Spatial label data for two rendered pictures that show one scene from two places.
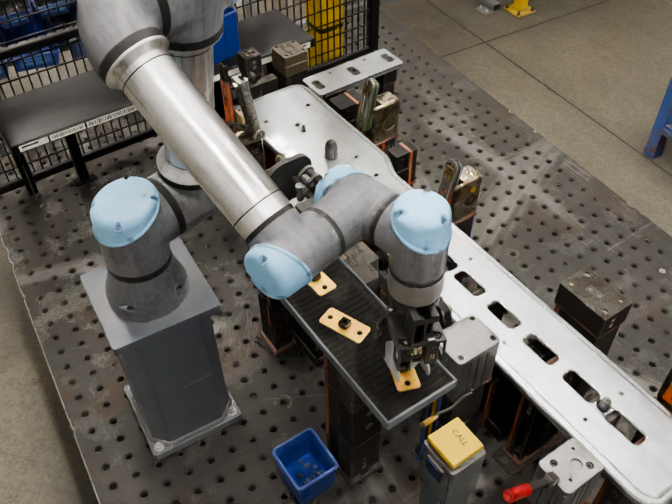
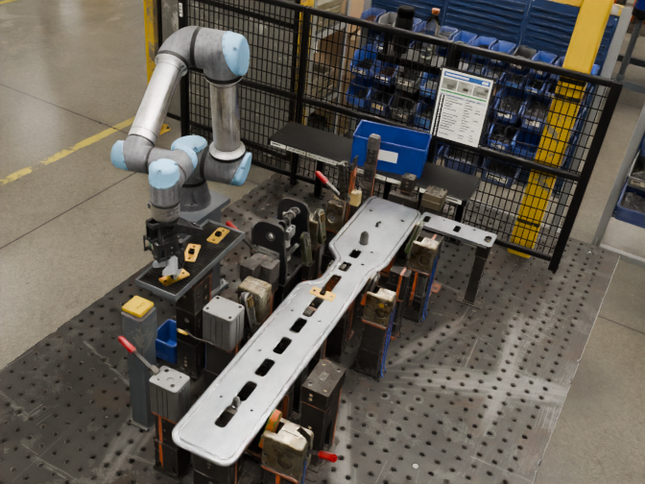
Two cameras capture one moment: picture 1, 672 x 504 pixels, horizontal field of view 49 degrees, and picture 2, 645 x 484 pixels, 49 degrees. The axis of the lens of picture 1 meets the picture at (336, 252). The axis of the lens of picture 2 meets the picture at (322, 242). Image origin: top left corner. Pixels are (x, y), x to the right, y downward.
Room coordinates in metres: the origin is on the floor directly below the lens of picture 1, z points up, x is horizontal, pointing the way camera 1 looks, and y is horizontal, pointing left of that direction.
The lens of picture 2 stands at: (0.13, -1.61, 2.42)
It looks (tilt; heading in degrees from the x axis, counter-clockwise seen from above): 35 degrees down; 55
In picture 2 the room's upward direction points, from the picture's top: 7 degrees clockwise
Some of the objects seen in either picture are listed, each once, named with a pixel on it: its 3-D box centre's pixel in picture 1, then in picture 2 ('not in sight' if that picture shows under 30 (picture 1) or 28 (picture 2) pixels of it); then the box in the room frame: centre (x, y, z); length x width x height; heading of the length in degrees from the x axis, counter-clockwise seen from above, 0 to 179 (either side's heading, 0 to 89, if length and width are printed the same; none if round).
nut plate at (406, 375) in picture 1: (402, 366); (174, 276); (0.68, -0.10, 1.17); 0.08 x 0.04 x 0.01; 13
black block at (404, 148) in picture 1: (399, 191); (394, 302); (1.47, -0.17, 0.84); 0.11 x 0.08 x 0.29; 124
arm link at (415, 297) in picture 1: (417, 278); (165, 209); (0.66, -0.11, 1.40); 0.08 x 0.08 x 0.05
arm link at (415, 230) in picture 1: (418, 236); (164, 182); (0.66, -0.11, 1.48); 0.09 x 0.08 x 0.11; 47
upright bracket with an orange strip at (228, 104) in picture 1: (234, 147); (347, 212); (1.53, 0.26, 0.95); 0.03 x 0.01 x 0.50; 34
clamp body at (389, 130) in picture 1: (380, 152); (418, 279); (1.60, -0.13, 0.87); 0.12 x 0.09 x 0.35; 124
